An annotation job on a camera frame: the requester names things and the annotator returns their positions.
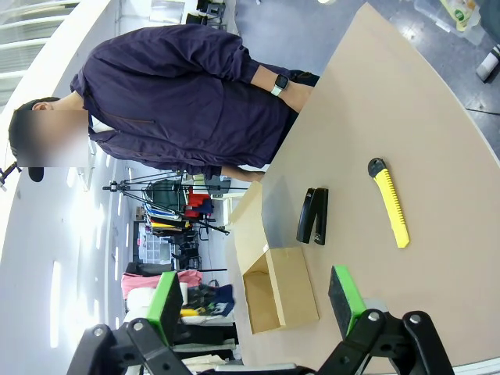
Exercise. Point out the pink cloth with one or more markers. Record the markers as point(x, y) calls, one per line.
point(136, 281)

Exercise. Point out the person in purple jacket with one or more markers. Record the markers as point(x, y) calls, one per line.
point(176, 97)

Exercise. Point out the yellow utility knife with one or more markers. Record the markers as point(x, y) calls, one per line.
point(392, 203)

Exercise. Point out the clear plastic storage bin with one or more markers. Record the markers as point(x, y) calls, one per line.
point(429, 11)

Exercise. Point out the navy printed shirt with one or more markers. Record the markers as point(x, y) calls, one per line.
point(218, 301)

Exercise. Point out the white smartwatch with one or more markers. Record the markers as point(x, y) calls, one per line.
point(280, 82)

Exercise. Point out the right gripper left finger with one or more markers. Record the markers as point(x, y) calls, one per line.
point(166, 304)

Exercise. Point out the black camera tripod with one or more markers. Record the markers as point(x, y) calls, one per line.
point(113, 187)

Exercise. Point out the black office chair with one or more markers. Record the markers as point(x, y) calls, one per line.
point(213, 8)

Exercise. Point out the rack of colourful clothes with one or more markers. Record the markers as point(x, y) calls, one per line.
point(195, 203)

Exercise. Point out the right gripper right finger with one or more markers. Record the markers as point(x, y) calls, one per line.
point(345, 301)

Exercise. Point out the person's left hand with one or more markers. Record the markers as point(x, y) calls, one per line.
point(300, 95)

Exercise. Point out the clear drawer storage cabinet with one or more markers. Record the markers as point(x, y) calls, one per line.
point(154, 250)

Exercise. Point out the green yellow snack bag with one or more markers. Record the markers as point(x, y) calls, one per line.
point(463, 15)

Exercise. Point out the brown cardboard box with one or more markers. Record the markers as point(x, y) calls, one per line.
point(289, 289)

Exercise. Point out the person's right hand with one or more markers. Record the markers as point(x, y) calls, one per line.
point(244, 173)

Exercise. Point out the black stapler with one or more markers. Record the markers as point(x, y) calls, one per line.
point(321, 215)

